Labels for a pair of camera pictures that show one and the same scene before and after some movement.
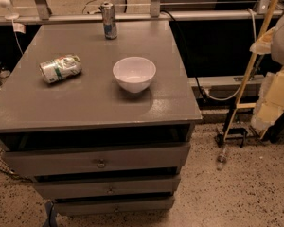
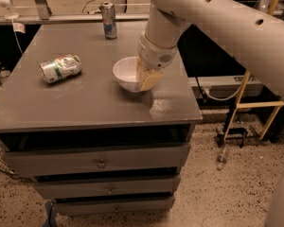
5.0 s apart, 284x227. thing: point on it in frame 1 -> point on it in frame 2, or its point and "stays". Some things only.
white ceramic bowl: x=134 y=74 stays
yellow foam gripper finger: x=263 y=45 -> x=151 y=56
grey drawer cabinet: x=92 y=147 stays
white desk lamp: x=4 y=0 stays
